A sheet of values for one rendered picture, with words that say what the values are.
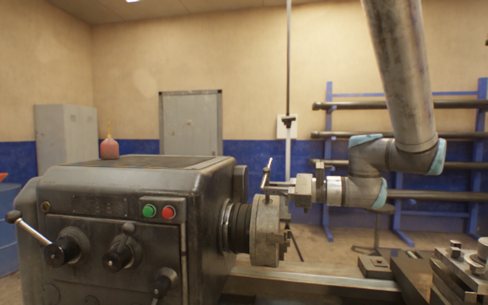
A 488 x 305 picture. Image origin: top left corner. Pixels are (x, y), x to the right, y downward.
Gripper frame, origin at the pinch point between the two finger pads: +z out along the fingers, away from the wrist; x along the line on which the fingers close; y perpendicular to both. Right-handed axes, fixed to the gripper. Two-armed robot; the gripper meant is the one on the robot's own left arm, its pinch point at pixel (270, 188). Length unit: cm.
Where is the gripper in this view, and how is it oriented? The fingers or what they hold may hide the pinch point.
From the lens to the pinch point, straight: 82.4
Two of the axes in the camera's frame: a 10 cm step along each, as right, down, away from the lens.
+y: 1.1, 9.2, 3.8
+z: -9.6, -0.1, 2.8
